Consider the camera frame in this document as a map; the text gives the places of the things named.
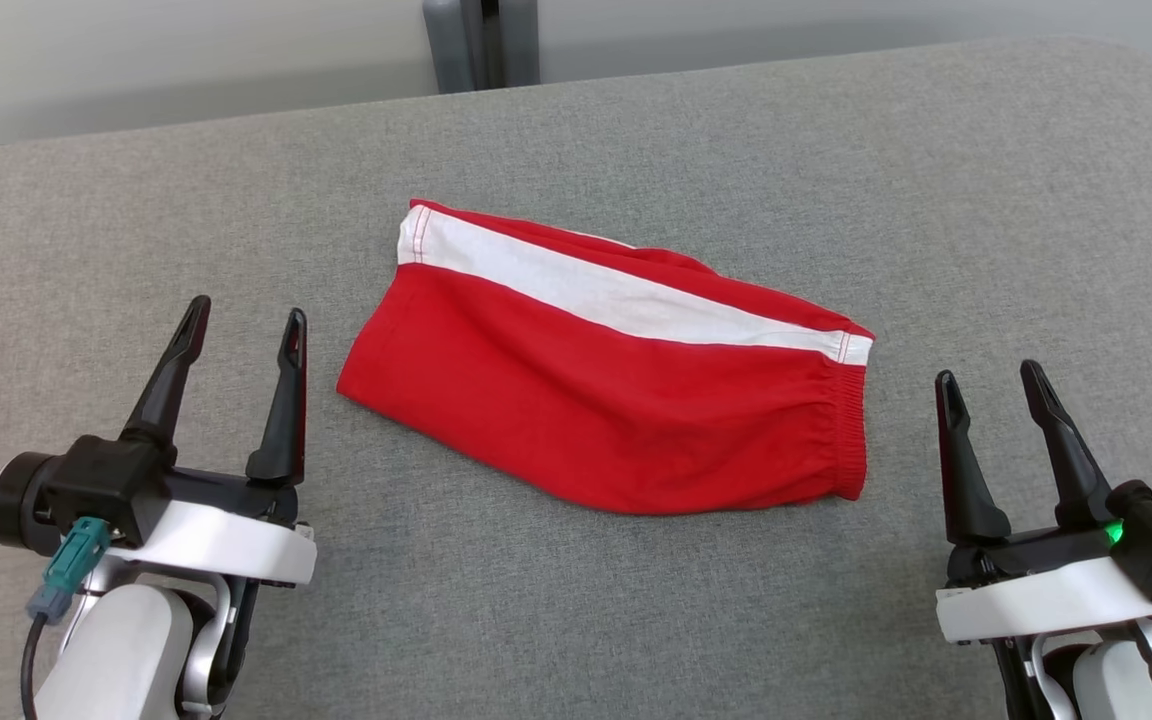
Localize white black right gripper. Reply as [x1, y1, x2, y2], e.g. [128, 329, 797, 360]
[934, 359, 1152, 644]

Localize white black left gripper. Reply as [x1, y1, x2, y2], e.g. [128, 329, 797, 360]
[0, 294, 319, 589]

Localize red shorts with white stripes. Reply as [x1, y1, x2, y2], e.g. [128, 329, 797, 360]
[336, 198, 876, 517]

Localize teal left cable connector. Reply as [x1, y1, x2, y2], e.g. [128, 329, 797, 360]
[27, 516, 113, 624]

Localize black left camera cable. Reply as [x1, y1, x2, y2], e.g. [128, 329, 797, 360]
[20, 613, 49, 720]

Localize dark grey post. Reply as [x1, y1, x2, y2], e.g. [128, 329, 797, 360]
[422, 0, 543, 95]

